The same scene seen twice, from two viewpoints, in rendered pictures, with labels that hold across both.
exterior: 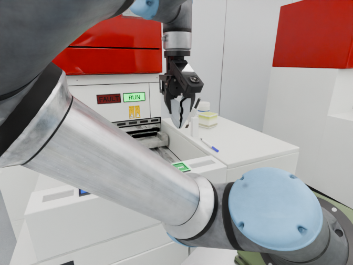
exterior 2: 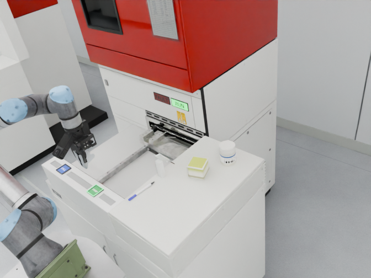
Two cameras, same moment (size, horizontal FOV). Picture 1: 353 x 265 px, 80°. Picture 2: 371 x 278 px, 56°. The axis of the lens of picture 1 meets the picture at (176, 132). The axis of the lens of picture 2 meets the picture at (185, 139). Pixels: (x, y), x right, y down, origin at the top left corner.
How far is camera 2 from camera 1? 1.56 m
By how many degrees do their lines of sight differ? 64
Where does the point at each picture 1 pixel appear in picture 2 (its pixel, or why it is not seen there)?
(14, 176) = (121, 125)
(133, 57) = (166, 72)
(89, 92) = (149, 87)
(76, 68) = (132, 71)
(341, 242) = (27, 267)
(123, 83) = (170, 89)
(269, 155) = (137, 234)
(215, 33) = not seen: outside the picture
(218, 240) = not seen: hidden behind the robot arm
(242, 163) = (118, 220)
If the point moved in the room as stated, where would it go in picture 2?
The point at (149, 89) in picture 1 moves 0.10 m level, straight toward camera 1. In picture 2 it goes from (192, 102) to (174, 110)
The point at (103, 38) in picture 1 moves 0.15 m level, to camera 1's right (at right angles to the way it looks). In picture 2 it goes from (144, 51) to (154, 62)
